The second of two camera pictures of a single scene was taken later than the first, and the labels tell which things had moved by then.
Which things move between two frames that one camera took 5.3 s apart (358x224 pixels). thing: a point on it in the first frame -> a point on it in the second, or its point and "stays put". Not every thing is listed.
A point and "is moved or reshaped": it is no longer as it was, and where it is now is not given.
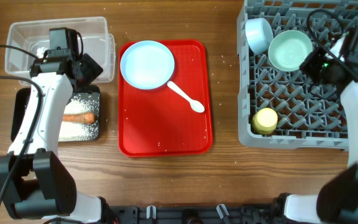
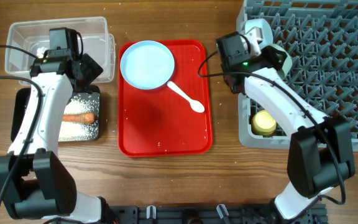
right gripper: [311, 61] -> [232, 83]
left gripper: [91, 68] stays put
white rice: [81, 131] stays put
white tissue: [40, 51] stays put
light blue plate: [147, 65] stays put
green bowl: [288, 49] is moved or reshaped
